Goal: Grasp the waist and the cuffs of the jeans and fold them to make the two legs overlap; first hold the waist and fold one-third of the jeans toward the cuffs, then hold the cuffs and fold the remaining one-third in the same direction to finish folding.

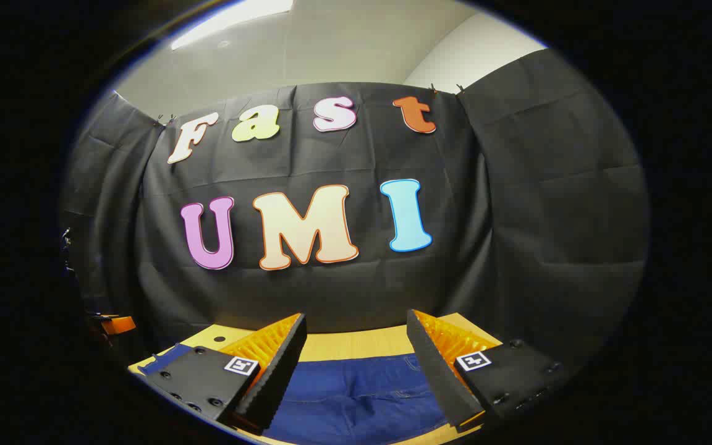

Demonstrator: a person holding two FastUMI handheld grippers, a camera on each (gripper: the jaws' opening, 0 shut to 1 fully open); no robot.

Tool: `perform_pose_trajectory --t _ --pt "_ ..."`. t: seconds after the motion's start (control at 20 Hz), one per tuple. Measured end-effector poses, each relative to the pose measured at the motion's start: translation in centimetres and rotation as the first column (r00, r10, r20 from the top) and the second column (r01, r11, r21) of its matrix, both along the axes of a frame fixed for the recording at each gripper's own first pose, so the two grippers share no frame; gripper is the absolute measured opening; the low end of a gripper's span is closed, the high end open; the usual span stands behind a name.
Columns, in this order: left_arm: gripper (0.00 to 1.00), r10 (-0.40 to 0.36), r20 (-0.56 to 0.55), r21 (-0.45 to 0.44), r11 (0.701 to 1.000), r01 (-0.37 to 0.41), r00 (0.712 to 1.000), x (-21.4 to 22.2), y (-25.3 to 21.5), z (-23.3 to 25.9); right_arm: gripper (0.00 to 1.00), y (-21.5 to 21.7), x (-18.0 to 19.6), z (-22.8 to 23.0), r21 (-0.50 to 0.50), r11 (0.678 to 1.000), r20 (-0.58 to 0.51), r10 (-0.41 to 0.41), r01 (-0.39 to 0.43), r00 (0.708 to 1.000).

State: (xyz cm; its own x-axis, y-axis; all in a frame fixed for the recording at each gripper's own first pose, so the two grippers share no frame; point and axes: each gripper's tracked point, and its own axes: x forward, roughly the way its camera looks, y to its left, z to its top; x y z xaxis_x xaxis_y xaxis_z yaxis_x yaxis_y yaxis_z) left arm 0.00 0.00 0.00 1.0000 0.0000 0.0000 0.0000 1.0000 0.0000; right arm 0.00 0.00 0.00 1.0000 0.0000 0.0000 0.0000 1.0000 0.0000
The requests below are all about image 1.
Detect blue jeans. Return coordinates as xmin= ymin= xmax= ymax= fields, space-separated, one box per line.
xmin=138 ymin=344 xmax=454 ymax=445

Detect black backdrop cloth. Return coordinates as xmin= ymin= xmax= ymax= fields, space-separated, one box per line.
xmin=62 ymin=49 xmax=650 ymax=367

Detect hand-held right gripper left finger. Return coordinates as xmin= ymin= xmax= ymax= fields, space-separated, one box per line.
xmin=145 ymin=313 xmax=307 ymax=433

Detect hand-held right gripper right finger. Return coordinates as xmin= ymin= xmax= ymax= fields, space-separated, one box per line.
xmin=407 ymin=309 xmax=570 ymax=431

